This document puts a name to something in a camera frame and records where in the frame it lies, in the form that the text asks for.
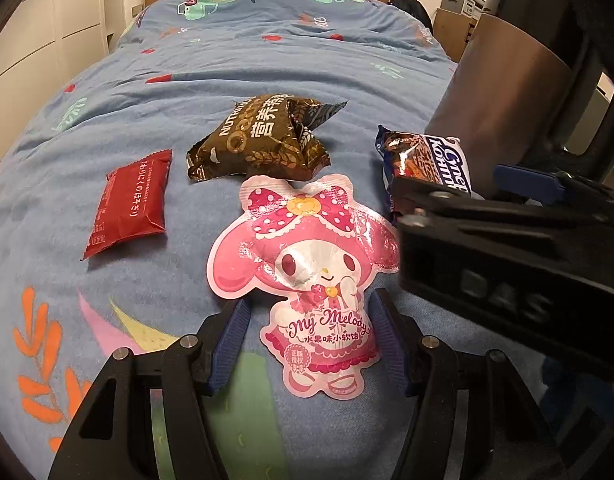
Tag white and blue wafer packet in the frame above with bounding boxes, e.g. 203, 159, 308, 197
375, 126, 482, 226

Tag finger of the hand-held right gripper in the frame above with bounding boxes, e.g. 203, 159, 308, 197
493, 164, 614, 231
389, 177, 488, 226

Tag brown oat snack packet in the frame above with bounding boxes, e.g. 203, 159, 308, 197
187, 92, 348, 182

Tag blue printed blanket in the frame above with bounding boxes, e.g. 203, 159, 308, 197
0, 0, 614, 480

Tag wooden cabinet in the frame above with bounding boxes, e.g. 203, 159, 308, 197
432, 7, 480, 63

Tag white wardrobe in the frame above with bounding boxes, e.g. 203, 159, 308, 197
0, 0, 148, 91

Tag pink character candy bag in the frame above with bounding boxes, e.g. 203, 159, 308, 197
207, 173, 402, 400

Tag red snack packet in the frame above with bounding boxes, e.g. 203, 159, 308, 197
81, 149, 174, 261

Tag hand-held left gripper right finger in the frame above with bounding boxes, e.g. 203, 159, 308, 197
369, 287, 570, 480

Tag black backpack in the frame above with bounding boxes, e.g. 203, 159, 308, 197
389, 0, 434, 31

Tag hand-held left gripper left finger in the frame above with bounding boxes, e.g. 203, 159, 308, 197
52, 300, 252, 480

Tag grey printer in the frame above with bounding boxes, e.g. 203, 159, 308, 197
442, 0, 490, 16

